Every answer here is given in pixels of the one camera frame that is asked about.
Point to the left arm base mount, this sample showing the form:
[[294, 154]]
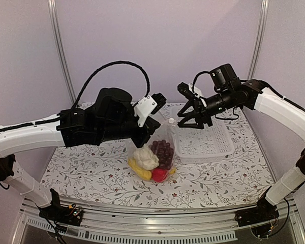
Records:
[[70, 215]]

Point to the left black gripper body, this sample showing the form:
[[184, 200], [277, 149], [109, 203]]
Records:
[[139, 140]]

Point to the white toy cauliflower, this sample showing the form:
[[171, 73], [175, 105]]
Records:
[[145, 158]]

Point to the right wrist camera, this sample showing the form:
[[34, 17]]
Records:
[[191, 93]]

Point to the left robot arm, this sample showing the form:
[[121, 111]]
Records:
[[113, 116]]

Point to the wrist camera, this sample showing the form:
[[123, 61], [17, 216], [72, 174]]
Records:
[[191, 93], [147, 106]]

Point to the right aluminium frame post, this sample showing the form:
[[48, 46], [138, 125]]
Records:
[[259, 38]]

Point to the red toy bell pepper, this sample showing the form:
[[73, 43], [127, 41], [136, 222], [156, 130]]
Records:
[[159, 174]]

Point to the clear zip top bag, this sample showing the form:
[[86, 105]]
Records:
[[165, 131]]

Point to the aluminium frame post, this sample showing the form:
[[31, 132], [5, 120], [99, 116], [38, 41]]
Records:
[[60, 49], [259, 38]]

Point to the white plastic basket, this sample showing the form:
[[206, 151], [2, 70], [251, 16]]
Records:
[[207, 145]]

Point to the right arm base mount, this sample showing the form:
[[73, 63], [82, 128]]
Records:
[[262, 212]]

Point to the left aluminium frame post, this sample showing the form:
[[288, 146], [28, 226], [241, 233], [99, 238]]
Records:
[[60, 49]]

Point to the floral table mat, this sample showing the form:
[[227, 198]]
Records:
[[102, 174]]

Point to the front aluminium rail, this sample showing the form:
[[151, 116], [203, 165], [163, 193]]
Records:
[[109, 223]]

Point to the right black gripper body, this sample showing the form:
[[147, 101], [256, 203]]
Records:
[[204, 115]]

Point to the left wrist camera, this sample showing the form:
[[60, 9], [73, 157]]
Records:
[[147, 106]]

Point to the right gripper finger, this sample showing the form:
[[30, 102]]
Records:
[[190, 122], [183, 111]]

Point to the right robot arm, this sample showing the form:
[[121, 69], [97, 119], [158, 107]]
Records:
[[256, 95]]

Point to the dark red toy grapes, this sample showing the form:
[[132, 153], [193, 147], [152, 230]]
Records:
[[164, 151]]

